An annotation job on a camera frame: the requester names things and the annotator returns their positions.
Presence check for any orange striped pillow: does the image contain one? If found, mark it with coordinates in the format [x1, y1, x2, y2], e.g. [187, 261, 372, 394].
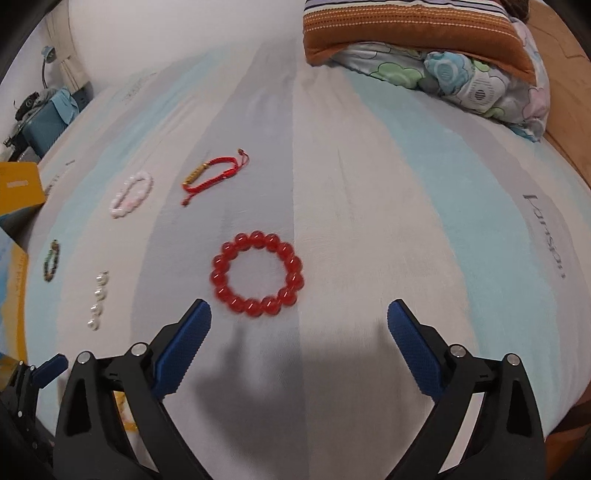
[302, 0, 537, 86]

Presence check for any blue storage case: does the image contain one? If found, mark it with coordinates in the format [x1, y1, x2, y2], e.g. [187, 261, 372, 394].
[17, 89, 79, 158]

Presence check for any yellow cardboard box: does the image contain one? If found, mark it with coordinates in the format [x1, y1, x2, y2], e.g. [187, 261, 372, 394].
[0, 161, 47, 217]

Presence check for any pink bead bracelet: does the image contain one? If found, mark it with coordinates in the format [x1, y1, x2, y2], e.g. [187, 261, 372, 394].
[109, 171, 153, 219]

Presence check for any thin chain necklace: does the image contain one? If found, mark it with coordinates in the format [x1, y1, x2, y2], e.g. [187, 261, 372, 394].
[44, 160, 76, 195]

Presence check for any white pearl bracelet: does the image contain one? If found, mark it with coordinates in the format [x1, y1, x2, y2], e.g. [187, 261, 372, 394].
[86, 270, 110, 332]

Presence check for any dark multicolour bead bracelet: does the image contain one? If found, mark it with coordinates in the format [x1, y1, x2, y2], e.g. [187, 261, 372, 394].
[43, 239, 61, 283]

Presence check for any cream curtain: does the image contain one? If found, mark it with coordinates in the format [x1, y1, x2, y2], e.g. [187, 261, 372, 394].
[46, 14, 93, 100]

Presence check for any small yellow item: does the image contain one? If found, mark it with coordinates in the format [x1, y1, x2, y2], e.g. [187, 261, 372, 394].
[112, 391, 139, 433]

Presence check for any wooden bed frame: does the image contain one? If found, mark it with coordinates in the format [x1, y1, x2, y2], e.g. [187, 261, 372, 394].
[526, 0, 591, 188]

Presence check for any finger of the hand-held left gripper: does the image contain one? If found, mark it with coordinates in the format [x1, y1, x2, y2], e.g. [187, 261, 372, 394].
[31, 354, 69, 388]

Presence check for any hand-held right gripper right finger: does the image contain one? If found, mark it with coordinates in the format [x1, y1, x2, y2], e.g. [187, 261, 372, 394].
[387, 299, 548, 480]

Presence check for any red cord bracelet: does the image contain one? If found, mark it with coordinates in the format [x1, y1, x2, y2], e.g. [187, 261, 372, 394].
[180, 148, 250, 207]

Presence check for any yellow and blue box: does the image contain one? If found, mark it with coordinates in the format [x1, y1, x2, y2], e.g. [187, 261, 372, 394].
[0, 229, 29, 361]

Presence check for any red bead bracelet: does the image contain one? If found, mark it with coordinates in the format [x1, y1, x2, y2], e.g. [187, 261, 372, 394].
[210, 232, 306, 318]

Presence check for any striped bed sheet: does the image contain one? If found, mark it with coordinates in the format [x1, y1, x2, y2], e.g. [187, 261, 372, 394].
[23, 34, 591, 480]

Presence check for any floral quilt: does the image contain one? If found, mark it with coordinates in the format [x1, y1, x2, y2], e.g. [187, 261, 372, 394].
[333, 19, 552, 144]

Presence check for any blue desk lamp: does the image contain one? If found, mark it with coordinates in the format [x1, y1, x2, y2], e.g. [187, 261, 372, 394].
[40, 45, 60, 89]

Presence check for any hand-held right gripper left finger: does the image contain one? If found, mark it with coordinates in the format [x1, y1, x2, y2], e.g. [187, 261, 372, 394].
[53, 299, 212, 480]

